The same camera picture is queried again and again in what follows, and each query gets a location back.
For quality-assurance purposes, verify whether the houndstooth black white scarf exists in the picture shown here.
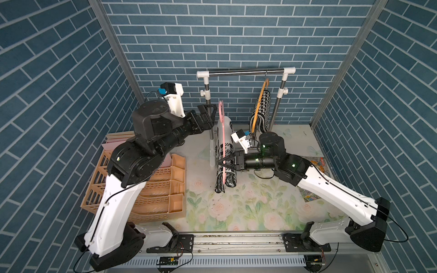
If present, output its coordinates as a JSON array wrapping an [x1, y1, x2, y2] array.
[[255, 90, 271, 133]]

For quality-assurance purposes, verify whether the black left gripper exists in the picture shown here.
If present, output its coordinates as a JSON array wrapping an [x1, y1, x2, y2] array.
[[151, 102, 216, 157]]

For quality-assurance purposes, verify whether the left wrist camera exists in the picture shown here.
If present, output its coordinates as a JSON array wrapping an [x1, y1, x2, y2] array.
[[158, 82, 185, 118]]

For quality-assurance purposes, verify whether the smiley plaid black white scarf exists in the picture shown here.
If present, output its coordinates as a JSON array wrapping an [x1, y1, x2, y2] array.
[[214, 115, 239, 194]]

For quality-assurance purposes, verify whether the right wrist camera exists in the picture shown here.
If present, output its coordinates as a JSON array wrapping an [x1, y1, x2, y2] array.
[[231, 129, 251, 154]]

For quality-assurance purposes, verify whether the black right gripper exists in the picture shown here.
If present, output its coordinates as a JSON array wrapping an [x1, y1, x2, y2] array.
[[219, 151, 277, 172]]

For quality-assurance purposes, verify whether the orange clothes hanger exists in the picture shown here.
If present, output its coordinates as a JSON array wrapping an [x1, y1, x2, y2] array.
[[250, 78, 270, 134]]

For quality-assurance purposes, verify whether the aluminium corner post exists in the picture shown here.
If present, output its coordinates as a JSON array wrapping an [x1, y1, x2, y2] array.
[[89, 0, 145, 110], [310, 0, 388, 130]]

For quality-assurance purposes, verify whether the colourful picture book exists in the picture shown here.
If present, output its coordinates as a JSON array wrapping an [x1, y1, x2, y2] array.
[[297, 155, 332, 202]]

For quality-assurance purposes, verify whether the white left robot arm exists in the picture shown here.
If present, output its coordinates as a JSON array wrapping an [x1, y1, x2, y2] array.
[[75, 100, 217, 272]]

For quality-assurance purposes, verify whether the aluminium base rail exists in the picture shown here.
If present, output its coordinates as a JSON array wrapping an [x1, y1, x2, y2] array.
[[90, 232, 339, 273]]

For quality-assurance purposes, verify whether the white steel clothes rack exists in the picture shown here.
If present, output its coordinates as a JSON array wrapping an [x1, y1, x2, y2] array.
[[196, 66, 297, 168]]

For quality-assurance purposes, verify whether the pink clothes hanger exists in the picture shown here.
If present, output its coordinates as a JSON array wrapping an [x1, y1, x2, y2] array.
[[218, 101, 226, 185]]

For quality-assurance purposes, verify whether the right aluminium corner post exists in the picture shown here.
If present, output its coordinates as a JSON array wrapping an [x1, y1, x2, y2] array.
[[310, 0, 388, 130]]

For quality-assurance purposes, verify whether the green circuit board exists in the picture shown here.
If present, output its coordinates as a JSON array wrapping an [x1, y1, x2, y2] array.
[[157, 257, 179, 267]]

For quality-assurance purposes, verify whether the left aluminium corner post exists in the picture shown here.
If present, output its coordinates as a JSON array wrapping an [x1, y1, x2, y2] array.
[[89, 0, 145, 110]]

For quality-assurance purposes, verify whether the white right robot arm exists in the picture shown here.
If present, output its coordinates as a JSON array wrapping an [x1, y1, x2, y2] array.
[[216, 130, 390, 253]]

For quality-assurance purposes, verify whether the orange plastic file organizer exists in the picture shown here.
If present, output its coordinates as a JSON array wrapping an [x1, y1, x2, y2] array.
[[81, 151, 186, 224]]

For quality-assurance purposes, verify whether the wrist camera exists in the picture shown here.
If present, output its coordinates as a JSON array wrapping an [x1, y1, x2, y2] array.
[[158, 82, 185, 118], [231, 129, 251, 154]]

